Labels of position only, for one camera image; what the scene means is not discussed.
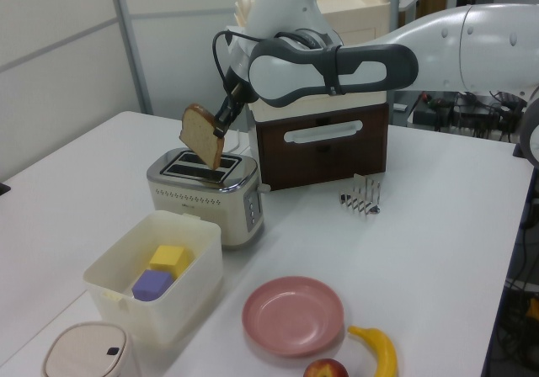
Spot chrome and cream toaster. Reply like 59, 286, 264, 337
146, 148, 271, 251

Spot yellow cube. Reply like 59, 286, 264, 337
147, 244, 189, 279

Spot cream plastic cart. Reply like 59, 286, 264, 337
232, 0, 393, 44

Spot metal toast rack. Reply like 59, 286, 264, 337
337, 173, 383, 218

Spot pink round plate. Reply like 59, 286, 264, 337
241, 276, 345, 358

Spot brown-crusted bread slice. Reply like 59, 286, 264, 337
178, 103, 227, 172

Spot brown drawer cabinet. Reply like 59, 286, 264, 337
247, 98, 390, 194

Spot yellow banana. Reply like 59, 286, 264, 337
347, 325, 398, 377

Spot cream lidded trash can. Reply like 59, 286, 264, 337
40, 321, 141, 377

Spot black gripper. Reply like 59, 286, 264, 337
212, 66, 259, 140

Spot white toaster power cable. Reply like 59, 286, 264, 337
232, 129, 250, 158

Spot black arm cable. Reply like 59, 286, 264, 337
211, 29, 264, 97

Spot purple cube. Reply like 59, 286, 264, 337
131, 268, 175, 302

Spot cream plastic storage box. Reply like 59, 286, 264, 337
83, 209, 224, 346

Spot red apple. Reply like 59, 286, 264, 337
302, 358, 350, 377

